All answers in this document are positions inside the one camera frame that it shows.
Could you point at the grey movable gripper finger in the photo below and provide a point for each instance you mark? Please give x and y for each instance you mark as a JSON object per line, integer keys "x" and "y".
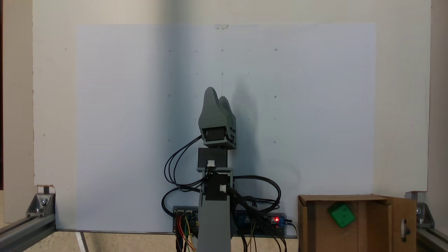
{"x": 211, "y": 112}

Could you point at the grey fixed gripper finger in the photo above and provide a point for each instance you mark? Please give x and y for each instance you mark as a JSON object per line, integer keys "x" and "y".
{"x": 227, "y": 110}

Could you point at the green dice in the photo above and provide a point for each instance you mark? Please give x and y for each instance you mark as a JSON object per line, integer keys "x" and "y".
{"x": 342, "y": 215}

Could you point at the clear tape piece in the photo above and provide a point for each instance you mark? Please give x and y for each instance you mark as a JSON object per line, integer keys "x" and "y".
{"x": 222, "y": 26}

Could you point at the blue circuit board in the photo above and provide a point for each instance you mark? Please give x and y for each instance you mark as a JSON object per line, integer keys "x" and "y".
{"x": 269, "y": 227}

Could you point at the brown cardboard box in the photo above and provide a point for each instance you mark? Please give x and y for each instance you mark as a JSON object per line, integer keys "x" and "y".
{"x": 315, "y": 224}

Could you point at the metal corner bracket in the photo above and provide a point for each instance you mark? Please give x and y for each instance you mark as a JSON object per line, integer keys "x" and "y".
{"x": 40, "y": 206}
{"x": 425, "y": 217}

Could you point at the aluminium frame post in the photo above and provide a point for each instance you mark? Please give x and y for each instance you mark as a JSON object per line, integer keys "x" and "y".
{"x": 21, "y": 231}
{"x": 432, "y": 239}

